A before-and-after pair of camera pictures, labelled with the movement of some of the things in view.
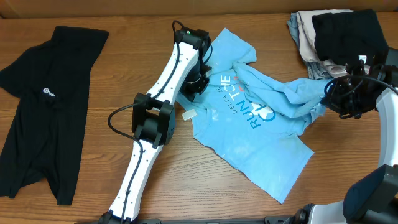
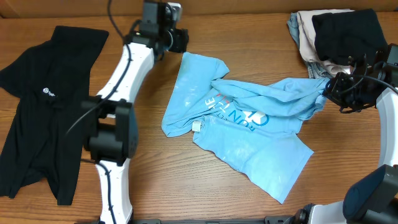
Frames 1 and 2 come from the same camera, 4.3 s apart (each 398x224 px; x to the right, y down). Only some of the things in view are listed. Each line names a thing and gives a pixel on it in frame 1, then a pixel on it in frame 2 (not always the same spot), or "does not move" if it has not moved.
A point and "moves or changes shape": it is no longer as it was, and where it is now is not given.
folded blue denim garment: x=316 y=70 does not move
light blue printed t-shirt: x=249 y=121 moves or changes shape
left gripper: x=193 y=87 -> x=179 y=40
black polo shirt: x=51 y=81 does not move
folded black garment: x=344 y=38 does not move
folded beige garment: x=308 y=42 does not move
